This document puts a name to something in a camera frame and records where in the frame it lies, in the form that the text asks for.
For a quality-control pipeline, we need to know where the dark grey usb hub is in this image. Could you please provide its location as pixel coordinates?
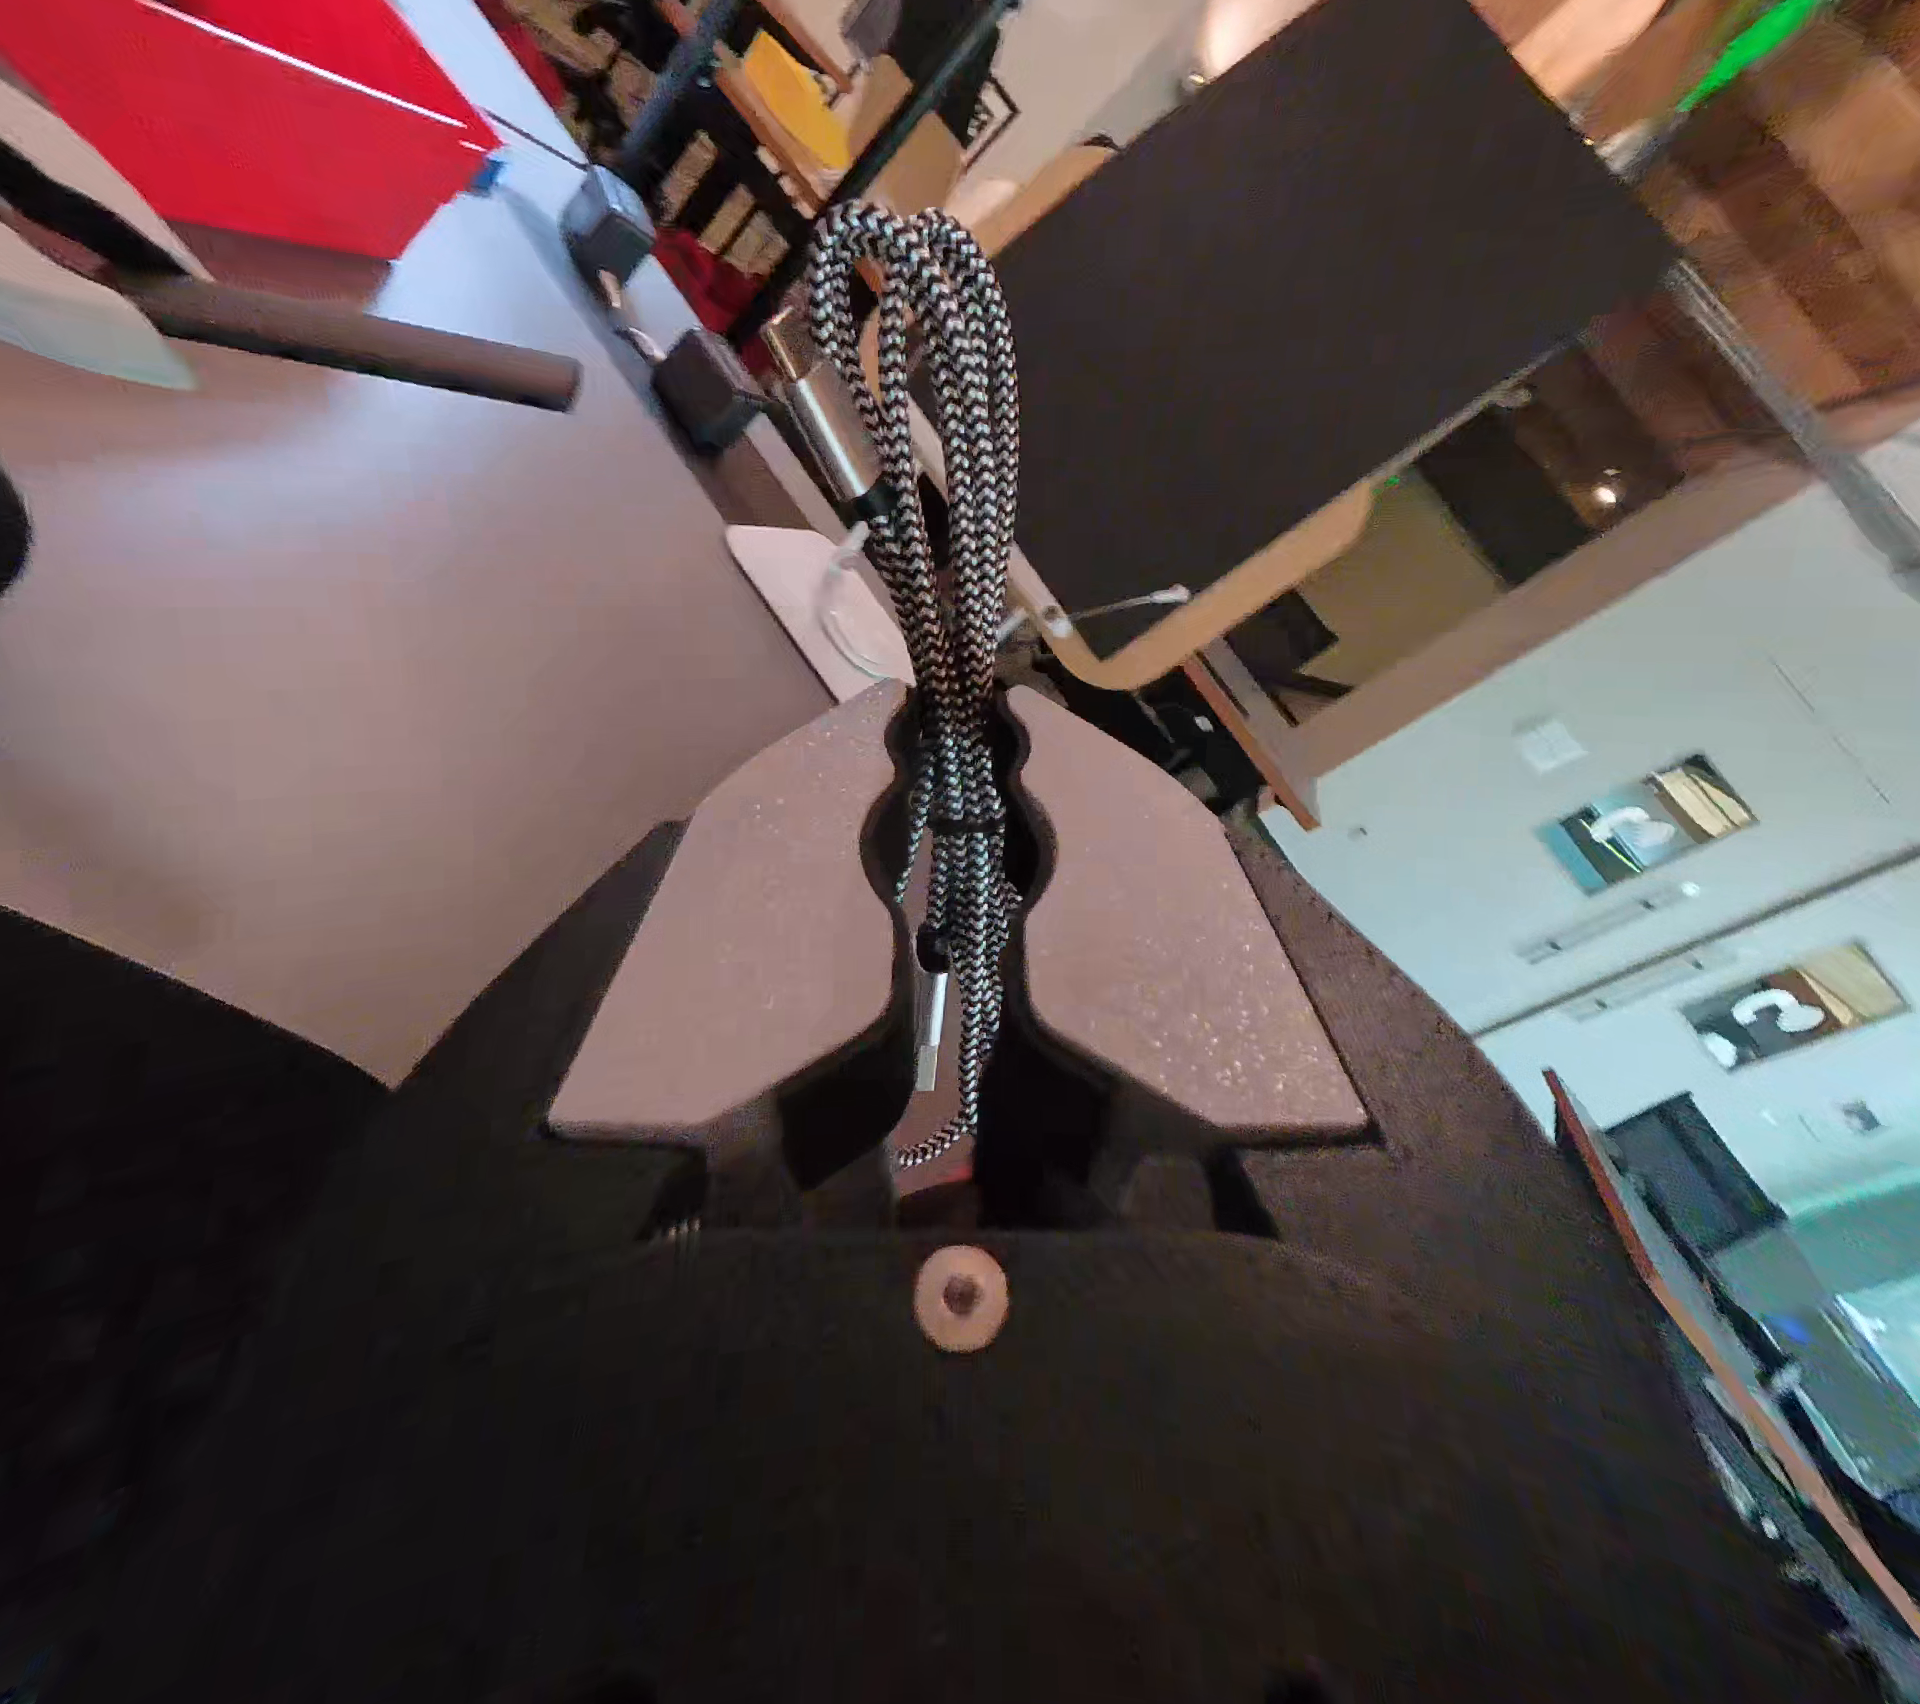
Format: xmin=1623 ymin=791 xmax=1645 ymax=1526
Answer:
xmin=125 ymin=269 xmax=583 ymax=413

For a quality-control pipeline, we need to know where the black white braided cable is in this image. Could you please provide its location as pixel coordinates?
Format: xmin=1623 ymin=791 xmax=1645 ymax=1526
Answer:
xmin=762 ymin=204 xmax=1029 ymax=1173

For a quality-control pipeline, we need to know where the black display board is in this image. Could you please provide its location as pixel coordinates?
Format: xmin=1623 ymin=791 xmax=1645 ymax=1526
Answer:
xmin=990 ymin=0 xmax=1679 ymax=693

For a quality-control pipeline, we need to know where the red plastic bin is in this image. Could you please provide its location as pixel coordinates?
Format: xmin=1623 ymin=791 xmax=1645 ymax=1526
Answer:
xmin=0 ymin=0 xmax=499 ymax=261

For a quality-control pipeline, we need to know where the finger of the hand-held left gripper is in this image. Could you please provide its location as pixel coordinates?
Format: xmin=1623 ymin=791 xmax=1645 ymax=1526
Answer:
xmin=0 ymin=65 xmax=215 ymax=283
xmin=0 ymin=230 xmax=199 ymax=394

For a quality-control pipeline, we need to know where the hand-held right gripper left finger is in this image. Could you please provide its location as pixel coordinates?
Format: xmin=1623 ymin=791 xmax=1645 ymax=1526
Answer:
xmin=544 ymin=680 xmax=920 ymax=1187

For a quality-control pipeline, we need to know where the dark grey charger block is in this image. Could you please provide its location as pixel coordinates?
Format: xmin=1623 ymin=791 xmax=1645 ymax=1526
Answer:
xmin=562 ymin=166 xmax=661 ymax=288
xmin=652 ymin=328 xmax=769 ymax=455

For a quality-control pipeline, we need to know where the yellow plastic bin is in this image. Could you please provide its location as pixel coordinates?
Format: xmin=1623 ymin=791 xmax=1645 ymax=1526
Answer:
xmin=741 ymin=29 xmax=852 ymax=171

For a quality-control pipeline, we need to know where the black light stand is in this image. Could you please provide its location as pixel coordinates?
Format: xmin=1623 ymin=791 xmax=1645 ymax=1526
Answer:
xmin=614 ymin=0 xmax=842 ymax=176

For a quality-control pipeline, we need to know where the green exit sign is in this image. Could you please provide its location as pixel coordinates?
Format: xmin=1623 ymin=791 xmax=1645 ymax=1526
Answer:
xmin=1676 ymin=0 xmax=1827 ymax=112

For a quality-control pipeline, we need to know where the framed wall poster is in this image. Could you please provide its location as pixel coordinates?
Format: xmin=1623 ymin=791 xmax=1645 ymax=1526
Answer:
xmin=1679 ymin=937 xmax=1909 ymax=1072
xmin=1535 ymin=756 xmax=1758 ymax=895

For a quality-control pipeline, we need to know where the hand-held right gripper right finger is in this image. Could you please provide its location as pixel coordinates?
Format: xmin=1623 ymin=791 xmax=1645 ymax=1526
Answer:
xmin=977 ymin=684 xmax=1374 ymax=1230

